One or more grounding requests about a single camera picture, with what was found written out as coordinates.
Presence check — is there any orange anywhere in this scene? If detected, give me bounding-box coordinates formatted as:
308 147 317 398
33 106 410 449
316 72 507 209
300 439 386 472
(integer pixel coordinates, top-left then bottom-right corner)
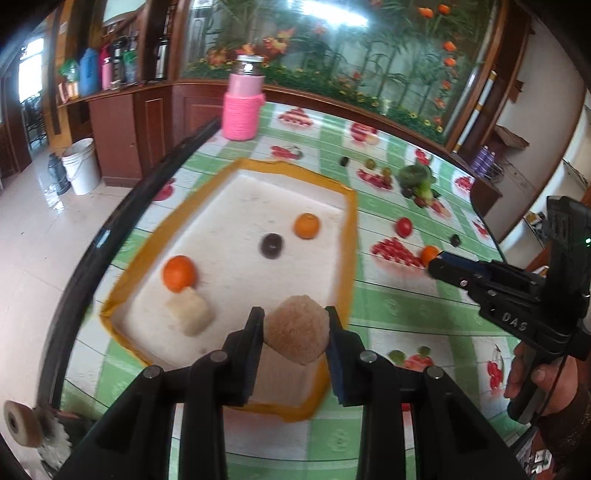
161 255 198 293
294 212 321 240
420 245 441 268

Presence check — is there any large beige banana chunk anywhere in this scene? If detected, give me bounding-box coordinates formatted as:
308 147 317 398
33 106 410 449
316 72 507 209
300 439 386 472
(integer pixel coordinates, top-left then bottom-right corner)
165 287 214 337

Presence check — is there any red tomato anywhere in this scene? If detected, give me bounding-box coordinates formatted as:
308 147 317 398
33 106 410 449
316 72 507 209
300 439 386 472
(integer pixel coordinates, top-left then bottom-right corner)
394 217 414 238

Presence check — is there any person's right hand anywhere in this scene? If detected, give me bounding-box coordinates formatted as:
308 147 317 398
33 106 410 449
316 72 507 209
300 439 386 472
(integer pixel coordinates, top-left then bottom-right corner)
504 342 579 415

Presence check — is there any purple bottles pair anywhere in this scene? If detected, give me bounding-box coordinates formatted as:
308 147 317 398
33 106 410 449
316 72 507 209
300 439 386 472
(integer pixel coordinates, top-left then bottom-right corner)
472 145 496 177

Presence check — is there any green bok choy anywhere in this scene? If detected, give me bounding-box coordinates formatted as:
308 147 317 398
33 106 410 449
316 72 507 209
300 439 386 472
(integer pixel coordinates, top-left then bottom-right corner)
396 163 435 205

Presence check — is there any dark plum in tray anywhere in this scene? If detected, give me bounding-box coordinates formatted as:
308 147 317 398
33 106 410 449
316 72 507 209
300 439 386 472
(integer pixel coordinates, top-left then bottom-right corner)
259 233 283 260

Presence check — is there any white tray with yellow rim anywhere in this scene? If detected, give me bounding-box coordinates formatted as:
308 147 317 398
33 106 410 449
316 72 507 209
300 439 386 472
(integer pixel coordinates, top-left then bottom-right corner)
99 157 360 423

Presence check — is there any pink knitted jar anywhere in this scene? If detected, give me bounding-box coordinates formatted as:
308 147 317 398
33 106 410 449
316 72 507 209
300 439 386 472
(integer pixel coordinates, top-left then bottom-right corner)
221 54 266 141

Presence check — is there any white plastic bucket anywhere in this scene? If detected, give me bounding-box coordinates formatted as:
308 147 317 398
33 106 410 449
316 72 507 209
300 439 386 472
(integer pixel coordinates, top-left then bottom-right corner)
61 137 101 196

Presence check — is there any blue plastic jug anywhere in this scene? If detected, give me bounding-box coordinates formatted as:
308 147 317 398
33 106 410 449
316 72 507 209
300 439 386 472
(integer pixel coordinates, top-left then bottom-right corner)
79 48 100 97

